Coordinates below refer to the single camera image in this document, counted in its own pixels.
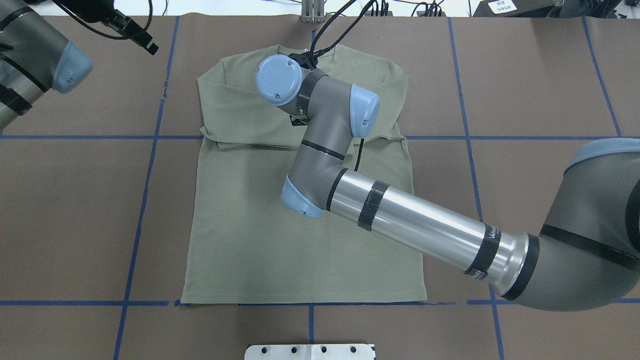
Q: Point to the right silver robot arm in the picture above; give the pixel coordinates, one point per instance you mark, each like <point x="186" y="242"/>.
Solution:
<point x="585" y="256"/>

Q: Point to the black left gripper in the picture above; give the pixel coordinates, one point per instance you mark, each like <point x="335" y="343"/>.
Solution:
<point x="131" y="27"/>

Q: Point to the aluminium extrusion post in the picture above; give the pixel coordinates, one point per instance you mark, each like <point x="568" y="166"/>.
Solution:
<point x="313" y="11"/>

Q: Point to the white metal bracket plate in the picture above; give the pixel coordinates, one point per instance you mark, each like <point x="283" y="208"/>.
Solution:
<point x="326" y="351"/>

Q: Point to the sage green long-sleeve shirt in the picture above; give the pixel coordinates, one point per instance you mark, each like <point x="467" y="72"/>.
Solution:
<point x="246" y="246"/>

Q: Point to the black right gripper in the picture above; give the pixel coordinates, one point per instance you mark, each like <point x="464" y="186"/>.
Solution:
<point x="298" y="120"/>

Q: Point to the dark box with label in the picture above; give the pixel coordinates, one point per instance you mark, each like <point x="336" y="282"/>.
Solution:
<point x="515" y="8"/>

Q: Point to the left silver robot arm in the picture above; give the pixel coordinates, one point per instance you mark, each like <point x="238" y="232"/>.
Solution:
<point x="35" y="57"/>

